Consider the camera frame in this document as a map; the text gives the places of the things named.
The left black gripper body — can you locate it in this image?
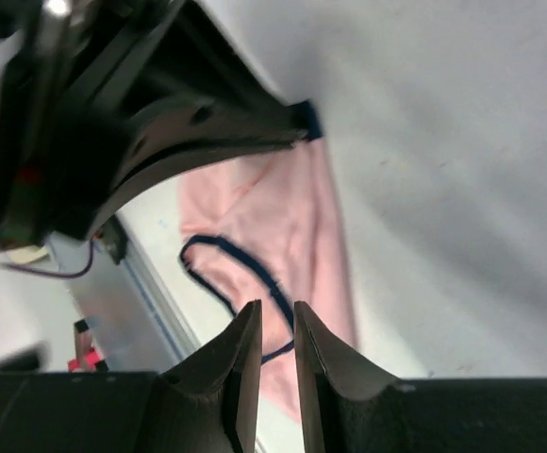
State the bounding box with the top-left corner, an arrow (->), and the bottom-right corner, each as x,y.
0,1 -> 179,250

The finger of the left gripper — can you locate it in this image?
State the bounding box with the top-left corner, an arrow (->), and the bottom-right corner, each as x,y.
84,99 -> 307,239
126,1 -> 309,136

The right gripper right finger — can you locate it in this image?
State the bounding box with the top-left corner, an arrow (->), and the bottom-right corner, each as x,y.
294,301 -> 547,452

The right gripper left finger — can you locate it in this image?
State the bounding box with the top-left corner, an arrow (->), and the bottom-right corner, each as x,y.
0,301 -> 261,452

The pink underwear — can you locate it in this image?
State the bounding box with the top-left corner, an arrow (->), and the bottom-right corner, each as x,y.
177,98 -> 359,426

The aluminium mounting rail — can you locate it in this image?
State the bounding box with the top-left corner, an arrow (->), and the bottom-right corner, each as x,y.
48,217 -> 200,372

